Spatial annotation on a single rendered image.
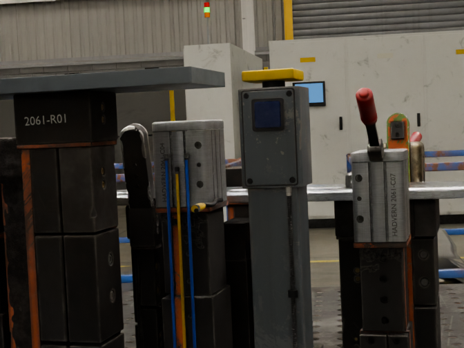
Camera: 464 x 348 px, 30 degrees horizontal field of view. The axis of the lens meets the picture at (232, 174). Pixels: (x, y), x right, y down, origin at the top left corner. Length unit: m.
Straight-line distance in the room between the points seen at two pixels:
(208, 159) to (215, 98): 8.08
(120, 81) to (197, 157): 0.21
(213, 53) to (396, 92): 1.96
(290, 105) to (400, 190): 0.22
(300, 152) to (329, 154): 8.21
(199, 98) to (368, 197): 8.18
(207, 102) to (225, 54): 0.54
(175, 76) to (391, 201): 0.33
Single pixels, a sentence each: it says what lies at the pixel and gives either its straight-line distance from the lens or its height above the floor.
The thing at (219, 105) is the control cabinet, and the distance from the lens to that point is 9.22.
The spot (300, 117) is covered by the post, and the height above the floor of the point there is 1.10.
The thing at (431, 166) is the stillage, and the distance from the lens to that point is 3.12.
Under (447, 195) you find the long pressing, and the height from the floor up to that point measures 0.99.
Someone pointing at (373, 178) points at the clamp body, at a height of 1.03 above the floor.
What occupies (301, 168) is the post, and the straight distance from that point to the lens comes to 0.96.
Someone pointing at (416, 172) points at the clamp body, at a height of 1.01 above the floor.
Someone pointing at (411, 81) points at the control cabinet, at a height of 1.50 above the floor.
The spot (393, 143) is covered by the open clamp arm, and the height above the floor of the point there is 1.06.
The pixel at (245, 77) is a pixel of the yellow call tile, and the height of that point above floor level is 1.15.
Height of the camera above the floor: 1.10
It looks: 3 degrees down
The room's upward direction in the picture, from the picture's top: 3 degrees counter-clockwise
